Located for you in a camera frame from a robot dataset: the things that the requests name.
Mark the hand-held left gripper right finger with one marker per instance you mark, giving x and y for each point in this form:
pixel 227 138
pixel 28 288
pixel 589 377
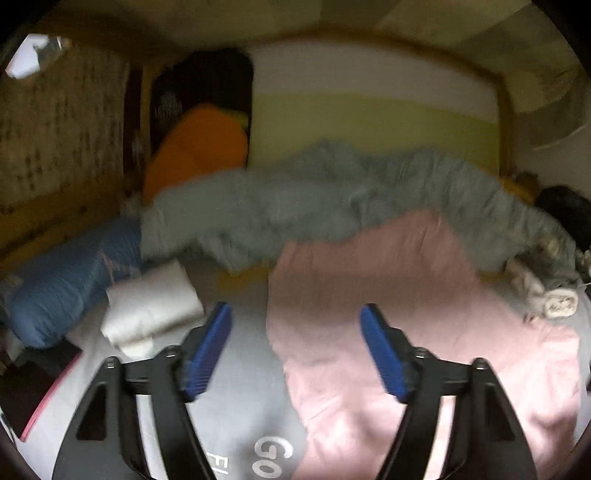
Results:
pixel 383 355

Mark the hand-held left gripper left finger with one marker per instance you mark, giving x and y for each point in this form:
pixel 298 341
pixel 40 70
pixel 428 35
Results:
pixel 210 350

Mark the pink printed t-shirt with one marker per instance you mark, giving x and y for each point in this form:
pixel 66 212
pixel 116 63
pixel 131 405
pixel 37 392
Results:
pixel 332 300

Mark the grey printed bed sheet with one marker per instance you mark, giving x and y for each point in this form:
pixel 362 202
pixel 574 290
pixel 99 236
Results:
pixel 249 369

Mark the white folded cloth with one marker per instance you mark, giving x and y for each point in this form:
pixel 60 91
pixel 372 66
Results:
pixel 147 304

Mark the grey quilt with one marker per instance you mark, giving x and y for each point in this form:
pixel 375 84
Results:
pixel 277 207

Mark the blue pillow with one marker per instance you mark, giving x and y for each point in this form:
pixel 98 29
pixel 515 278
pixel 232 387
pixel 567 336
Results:
pixel 60 286

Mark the cream knit sweater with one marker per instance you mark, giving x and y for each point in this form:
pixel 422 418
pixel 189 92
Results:
pixel 558 302

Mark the dark cloth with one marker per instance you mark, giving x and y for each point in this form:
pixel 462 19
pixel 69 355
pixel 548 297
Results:
pixel 27 392

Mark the orange carrot plush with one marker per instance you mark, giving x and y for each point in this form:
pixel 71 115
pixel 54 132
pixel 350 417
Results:
pixel 194 147

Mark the orange yellow blanket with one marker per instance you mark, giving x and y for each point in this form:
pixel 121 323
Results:
pixel 519 189

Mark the black jacket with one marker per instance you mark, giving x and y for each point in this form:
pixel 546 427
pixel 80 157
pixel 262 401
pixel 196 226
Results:
pixel 568 203

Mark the checked curtain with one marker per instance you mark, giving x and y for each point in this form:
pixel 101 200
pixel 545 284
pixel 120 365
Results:
pixel 545 92

